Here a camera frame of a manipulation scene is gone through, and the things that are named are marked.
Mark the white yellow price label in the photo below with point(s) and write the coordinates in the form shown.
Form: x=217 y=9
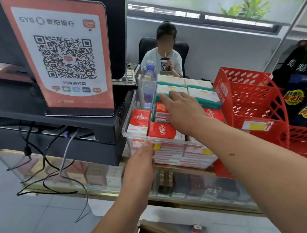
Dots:
x=257 y=125

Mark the black keyboard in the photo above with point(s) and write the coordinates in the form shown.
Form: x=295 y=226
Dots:
x=126 y=77

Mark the window frame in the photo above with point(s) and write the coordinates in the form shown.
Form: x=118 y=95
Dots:
x=202 y=17

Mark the red plastic display rack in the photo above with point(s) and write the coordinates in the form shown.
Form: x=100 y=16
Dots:
x=248 y=100

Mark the clear water bottle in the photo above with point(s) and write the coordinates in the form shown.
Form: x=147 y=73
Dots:
x=148 y=82

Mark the glass display counter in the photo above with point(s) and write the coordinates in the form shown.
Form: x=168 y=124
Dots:
x=186 y=203

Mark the person's left hand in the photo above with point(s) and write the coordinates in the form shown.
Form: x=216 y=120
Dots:
x=137 y=173

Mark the dark drink cup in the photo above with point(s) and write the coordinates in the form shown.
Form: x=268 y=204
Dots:
x=165 y=66

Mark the green white tissue pack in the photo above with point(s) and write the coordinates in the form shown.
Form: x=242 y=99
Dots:
x=204 y=95
x=198 y=83
x=171 y=80
x=172 y=89

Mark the clear plastic bin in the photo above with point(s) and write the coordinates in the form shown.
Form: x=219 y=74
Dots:
x=166 y=145

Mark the person's left thumb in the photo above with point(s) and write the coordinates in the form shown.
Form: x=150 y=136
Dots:
x=151 y=160

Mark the orange payment code sign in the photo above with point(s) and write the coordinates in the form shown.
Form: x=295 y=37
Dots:
x=64 y=55

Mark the person's right hand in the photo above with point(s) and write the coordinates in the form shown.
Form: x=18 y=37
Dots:
x=188 y=113

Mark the black office chair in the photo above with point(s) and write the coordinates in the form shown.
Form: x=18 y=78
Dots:
x=147 y=45

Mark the person's right fingers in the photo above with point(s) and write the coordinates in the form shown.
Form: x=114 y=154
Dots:
x=173 y=99

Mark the person's left forearm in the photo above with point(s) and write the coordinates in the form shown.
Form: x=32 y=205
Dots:
x=117 y=224

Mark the grey metal pole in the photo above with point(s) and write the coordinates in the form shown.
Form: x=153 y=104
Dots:
x=288 y=34

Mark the small red packet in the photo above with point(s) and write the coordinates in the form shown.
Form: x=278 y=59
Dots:
x=197 y=228

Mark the person's right forearm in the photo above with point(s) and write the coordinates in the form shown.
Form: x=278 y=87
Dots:
x=250 y=164

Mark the black monitor stand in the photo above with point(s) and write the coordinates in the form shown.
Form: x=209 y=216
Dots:
x=13 y=108

